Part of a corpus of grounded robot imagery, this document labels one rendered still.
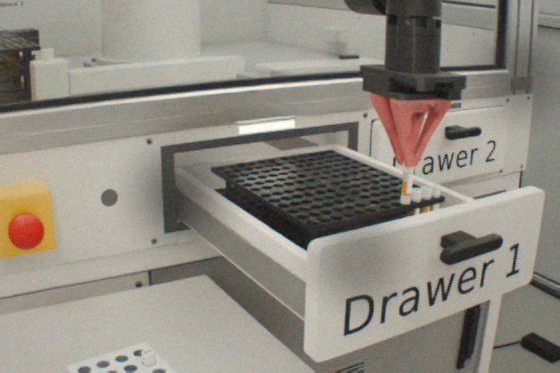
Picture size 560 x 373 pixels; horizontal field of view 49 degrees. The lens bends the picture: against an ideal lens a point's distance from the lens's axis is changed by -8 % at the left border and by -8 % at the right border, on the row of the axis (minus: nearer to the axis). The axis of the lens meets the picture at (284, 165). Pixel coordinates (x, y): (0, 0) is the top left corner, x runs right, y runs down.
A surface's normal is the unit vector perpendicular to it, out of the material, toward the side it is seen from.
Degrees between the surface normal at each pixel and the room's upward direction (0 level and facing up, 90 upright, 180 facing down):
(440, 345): 90
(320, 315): 90
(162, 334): 0
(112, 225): 90
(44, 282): 90
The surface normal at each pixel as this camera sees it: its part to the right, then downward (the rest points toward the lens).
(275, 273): -0.86, 0.14
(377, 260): 0.51, 0.25
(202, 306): 0.01, -0.96
